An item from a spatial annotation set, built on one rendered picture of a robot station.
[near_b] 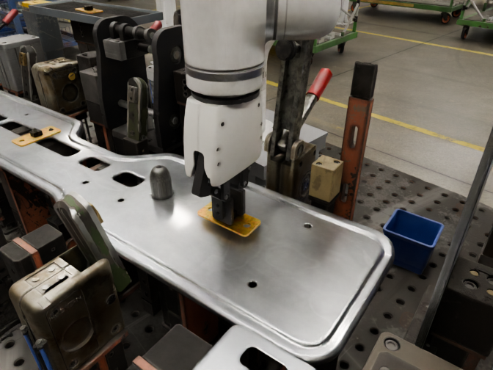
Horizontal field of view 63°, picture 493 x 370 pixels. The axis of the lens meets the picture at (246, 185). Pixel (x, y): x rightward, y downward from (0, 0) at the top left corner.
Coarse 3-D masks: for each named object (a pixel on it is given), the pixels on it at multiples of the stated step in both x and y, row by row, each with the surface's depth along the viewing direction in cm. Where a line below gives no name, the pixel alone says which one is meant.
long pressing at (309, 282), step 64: (0, 128) 80; (64, 128) 80; (64, 192) 61; (128, 192) 61; (256, 192) 61; (128, 256) 50; (192, 256) 49; (256, 256) 49; (320, 256) 49; (384, 256) 49; (256, 320) 41; (320, 320) 41
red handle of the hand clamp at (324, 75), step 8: (320, 72) 64; (328, 72) 63; (320, 80) 63; (328, 80) 64; (312, 88) 63; (320, 88) 63; (312, 96) 62; (320, 96) 63; (304, 104) 62; (312, 104) 62; (304, 112) 61; (304, 120) 62; (288, 136) 60; (280, 144) 60
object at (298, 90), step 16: (288, 48) 51; (304, 48) 53; (288, 64) 56; (304, 64) 54; (288, 80) 57; (304, 80) 55; (288, 96) 57; (304, 96) 57; (288, 112) 58; (288, 128) 59; (272, 144) 60; (288, 144) 59; (288, 160) 60
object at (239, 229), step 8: (208, 208) 55; (200, 216) 54; (208, 216) 54; (240, 216) 54; (248, 216) 54; (216, 224) 53; (224, 224) 52; (232, 224) 52; (240, 224) 52; (248, 224) 53; (256, 224) 52; (240, 232) 51; (248, 232) 51
